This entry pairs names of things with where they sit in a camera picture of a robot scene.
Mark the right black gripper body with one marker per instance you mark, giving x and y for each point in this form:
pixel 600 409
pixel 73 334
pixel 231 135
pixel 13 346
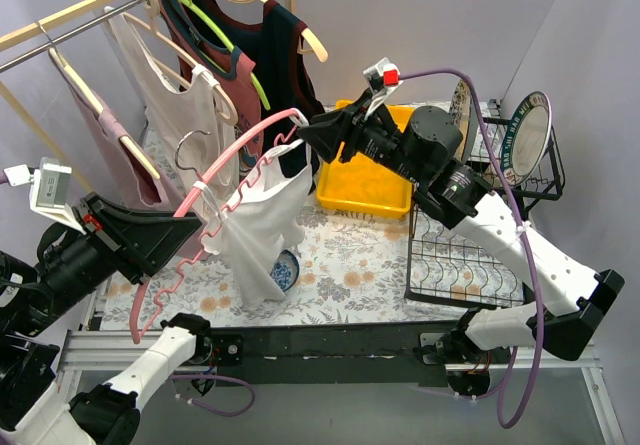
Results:
pixel 351 129

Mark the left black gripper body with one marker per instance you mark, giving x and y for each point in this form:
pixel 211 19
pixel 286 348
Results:
pixel 107 238

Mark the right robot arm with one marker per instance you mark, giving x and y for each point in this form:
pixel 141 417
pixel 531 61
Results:
pixel 449 191

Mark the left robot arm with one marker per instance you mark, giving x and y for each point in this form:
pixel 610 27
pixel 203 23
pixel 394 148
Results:
pixel 32 409

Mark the pink tank top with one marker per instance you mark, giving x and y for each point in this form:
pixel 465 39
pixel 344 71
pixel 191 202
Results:
pixel 141 185

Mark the navy maroon tank top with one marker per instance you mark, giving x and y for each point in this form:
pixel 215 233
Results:
pixel 283 86

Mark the cream white tank top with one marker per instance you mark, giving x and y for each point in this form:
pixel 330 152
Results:
pixel 186 122

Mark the lime green hanger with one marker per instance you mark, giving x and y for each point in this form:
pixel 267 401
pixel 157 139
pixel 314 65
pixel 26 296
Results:
pixel 227 43

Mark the yellow plastic bin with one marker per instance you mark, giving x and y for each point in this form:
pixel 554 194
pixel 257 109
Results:
pixel 363 186

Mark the floral patterned plate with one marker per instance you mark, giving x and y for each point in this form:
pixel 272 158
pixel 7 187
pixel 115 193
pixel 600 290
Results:
pixel 464 117

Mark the blue white ceramic bowl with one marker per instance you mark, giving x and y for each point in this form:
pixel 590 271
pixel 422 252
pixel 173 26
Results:
pixel 285 271

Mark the floral tablecloth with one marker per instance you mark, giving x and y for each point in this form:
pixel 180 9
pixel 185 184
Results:
pixel 353 268

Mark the green rimmed white plate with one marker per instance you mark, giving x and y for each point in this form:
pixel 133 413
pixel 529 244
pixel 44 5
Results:
pixel 526 138

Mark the wooden clothes rack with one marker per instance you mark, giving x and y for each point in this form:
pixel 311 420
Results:
pixel 28 90

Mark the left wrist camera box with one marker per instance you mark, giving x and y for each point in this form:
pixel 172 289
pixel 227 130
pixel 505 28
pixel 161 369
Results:
pixel 49 186

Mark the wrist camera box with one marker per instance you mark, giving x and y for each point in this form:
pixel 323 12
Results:
pixel 49 186
pixel 383 78

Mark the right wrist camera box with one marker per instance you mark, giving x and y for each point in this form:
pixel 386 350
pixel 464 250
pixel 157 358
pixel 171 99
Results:
pixel 383 78

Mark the black wire dish rack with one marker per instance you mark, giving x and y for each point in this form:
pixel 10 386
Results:
pixel 482 262

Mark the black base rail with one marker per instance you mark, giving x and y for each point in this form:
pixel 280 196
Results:
pixel 326 354

